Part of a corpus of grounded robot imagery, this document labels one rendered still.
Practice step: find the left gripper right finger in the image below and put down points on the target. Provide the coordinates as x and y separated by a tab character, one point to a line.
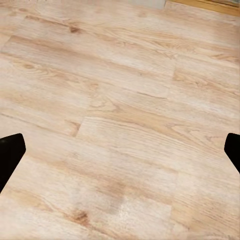
232	149

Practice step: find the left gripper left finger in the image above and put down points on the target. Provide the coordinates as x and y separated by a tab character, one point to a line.
12	149

